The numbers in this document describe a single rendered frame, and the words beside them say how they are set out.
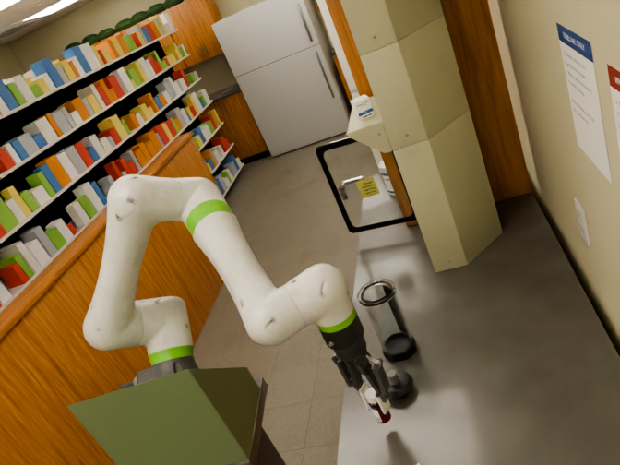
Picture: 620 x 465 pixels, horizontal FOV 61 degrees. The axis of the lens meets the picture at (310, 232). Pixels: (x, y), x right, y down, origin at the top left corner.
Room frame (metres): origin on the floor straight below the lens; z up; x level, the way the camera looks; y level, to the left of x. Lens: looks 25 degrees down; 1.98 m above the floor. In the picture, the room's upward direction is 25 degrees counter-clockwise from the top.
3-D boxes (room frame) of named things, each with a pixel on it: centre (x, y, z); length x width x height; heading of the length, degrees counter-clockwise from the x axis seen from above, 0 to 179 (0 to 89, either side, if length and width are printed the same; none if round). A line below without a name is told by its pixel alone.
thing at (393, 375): (1.07, -0.04, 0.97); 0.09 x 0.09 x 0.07
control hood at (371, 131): (1.67, -0.33, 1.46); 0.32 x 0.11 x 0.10; 161
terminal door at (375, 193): (1.87, -0.29, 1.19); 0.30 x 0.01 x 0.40; 63
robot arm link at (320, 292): (0.97, 0.03, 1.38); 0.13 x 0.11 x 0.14; 101
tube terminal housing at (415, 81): (1.61, -0.50, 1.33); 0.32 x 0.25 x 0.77; 161
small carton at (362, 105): (1.62, -0.32, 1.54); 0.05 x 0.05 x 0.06; 89
